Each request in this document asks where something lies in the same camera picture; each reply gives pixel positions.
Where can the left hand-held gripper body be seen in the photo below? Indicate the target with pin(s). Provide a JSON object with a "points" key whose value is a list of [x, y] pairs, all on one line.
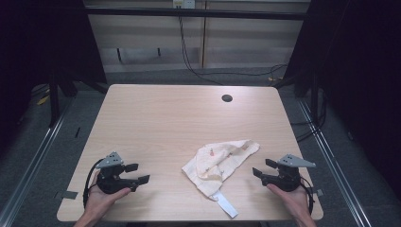
{"points": [[108, 181]]}

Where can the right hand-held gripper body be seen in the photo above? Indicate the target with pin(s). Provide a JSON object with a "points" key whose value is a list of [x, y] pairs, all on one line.
{"points": [[285, 179]]}

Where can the person's left hand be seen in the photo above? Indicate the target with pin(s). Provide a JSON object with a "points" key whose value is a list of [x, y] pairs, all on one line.
{"points": [[99, 201]]}

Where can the person's right hand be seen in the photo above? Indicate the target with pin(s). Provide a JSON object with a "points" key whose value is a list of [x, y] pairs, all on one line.
{"points": [[293, 201]]}

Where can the grey tape strip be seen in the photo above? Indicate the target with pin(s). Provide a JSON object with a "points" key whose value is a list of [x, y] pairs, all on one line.
{"points": [[66, 195], [319, 192]]}

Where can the dark round table grommet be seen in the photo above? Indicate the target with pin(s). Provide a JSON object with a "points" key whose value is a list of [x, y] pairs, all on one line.
{"points": [[227, 98]]}

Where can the black metal stand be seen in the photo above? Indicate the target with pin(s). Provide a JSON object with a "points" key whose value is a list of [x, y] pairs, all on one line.
{"points": [[54, 104]]}

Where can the yellow floor tape piece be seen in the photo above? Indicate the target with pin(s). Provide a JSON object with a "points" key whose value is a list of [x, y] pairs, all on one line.
{"points": [[43, 100]]}

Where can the black curtain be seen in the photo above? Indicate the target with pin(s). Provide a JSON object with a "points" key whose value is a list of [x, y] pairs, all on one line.
{"points": [[362, 63], [38, 41]]}

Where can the aluminium floor rail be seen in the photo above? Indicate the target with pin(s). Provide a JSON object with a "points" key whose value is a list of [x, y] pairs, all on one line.
{"points": [[30, 167], [334, 167]]}

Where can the black wall bracket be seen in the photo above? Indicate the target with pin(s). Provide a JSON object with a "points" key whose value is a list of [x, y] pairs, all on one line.
{"points": [[119, 55]]}

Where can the black horizontal frame bar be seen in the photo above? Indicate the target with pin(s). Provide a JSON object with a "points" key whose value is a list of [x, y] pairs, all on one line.
{"points": [[142, 12]]}

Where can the white wall socket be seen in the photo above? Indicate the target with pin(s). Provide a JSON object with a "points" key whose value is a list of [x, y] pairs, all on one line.
{"points": [[184, 3]]}

